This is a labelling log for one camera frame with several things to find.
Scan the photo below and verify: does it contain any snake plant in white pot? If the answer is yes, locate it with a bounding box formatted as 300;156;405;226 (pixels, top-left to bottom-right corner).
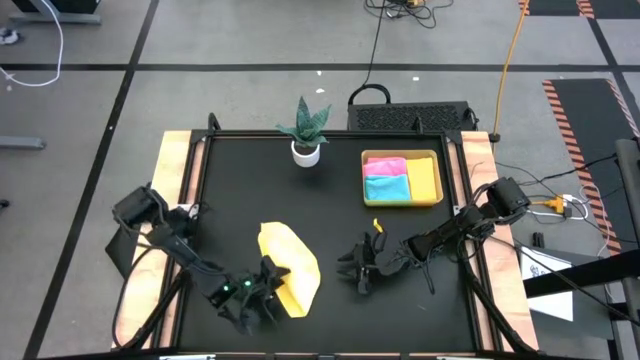
276;96;332;169

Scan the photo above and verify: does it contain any white power cable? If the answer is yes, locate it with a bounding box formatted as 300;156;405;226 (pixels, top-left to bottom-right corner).
527;193;594;221

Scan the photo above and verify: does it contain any black mat striped edge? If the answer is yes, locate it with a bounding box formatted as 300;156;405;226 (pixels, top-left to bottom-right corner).
542;78;640;256
518;0;640;20

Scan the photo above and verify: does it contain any black upright post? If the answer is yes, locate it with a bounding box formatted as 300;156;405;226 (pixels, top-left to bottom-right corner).
613;138;640;360

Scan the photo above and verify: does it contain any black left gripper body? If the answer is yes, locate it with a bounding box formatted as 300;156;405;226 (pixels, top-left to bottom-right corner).
217;269;282;337

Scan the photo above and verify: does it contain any thin black floor cable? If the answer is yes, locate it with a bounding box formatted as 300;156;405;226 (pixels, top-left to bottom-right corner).
494;153;619;191

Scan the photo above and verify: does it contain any grey desk foot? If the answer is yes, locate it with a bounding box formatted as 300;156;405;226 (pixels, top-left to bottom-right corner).
0;134;48;151

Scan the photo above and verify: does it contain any black braided cable sleeve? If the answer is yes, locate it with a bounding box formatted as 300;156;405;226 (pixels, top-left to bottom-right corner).
457;239;539;354
112;234;194;351

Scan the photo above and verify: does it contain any orange microfiber towel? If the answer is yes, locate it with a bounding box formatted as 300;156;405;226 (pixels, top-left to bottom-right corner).
405;157;438;203

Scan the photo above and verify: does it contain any blue microfiber towel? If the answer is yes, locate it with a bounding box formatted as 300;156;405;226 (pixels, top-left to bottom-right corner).
364;174;412;202

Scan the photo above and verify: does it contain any yellow microfiber towel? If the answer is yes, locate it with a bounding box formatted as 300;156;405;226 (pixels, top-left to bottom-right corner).
257;221;321;319

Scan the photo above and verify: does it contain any white floor cable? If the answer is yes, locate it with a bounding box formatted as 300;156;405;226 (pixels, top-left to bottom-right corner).
0;0;65;89

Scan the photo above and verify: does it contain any white paper sheet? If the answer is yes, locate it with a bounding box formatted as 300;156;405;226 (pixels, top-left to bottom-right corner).
519;246;575;322

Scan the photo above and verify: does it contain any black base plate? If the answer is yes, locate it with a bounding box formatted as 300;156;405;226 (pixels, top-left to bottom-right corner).
104;224;145;280

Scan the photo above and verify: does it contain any black hanging cable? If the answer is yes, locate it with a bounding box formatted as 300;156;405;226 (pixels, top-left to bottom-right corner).
348;0;393;107

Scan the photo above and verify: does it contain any pink microfiber towel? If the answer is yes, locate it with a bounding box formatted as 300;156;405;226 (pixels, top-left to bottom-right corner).
363;157;409;178

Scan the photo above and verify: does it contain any grey desk base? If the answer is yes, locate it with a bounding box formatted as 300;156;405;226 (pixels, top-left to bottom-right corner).
10;0;103;26

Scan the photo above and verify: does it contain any wooden table side board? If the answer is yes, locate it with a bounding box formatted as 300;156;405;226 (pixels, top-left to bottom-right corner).
458;130;540;351
112;130;206;350

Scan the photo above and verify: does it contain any black perforated computer case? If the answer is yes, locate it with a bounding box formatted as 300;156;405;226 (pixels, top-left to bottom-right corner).
347;101;479;133

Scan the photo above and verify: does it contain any black aluminium table frame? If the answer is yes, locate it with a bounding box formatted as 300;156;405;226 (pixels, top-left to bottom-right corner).
149;112;539;360

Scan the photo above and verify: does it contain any orange extension cable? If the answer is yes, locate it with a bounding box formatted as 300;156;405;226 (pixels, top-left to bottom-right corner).
492;0;530;144

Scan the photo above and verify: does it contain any black metal bar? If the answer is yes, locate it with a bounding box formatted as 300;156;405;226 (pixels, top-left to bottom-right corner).
523;248;640;300

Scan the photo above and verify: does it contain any green translucent plastic tray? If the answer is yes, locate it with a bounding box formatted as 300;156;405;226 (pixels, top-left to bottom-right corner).
360;149;445;208

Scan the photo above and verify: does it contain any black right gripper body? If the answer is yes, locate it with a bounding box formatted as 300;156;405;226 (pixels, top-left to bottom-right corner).
355;231;410;297

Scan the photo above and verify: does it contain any black cable bundle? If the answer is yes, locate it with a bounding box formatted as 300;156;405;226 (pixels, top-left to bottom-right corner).
363;0;455;30

